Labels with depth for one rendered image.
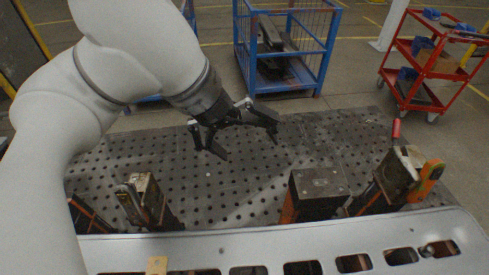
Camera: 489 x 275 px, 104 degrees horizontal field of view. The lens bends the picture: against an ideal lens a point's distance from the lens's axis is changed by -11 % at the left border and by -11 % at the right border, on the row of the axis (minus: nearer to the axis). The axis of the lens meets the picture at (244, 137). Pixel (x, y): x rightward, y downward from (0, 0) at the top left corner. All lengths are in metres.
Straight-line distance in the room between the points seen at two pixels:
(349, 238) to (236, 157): 0.59
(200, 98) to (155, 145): 0.78
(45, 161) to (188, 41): 0.20
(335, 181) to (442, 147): 2.20
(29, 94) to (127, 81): 0.10
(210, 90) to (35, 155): 0.22
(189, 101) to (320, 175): 0.35
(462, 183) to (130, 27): 2.46
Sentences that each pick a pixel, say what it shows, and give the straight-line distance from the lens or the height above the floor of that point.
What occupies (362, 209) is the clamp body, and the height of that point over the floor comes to 0.81.
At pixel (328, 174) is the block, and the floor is 1.03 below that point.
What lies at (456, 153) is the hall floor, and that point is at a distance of 2.73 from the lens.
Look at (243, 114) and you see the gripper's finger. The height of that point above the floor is 1.17.
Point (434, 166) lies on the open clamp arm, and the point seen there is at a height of 1.10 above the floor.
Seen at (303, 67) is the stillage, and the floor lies 0.16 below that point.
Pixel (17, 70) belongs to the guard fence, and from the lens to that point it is 3.62.
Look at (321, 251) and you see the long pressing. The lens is 0.49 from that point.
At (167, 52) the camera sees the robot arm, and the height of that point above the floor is 1.34.
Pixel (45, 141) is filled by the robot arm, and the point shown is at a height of 1.30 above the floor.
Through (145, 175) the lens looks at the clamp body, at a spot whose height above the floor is 1.04.
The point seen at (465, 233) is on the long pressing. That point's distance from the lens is 0.68.
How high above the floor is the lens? 1.45
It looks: 46 degrees down
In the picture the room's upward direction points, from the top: straight up
